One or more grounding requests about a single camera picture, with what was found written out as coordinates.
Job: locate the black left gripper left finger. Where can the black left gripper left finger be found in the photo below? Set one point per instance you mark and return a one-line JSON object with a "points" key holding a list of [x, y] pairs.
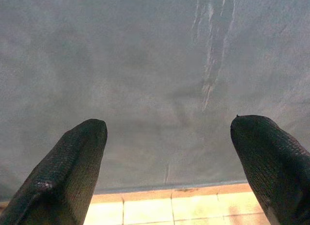
{"points": [[65, 167]]}

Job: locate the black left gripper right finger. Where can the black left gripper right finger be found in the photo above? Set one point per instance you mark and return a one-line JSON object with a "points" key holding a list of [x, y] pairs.
{"points": [[273, 162]]}

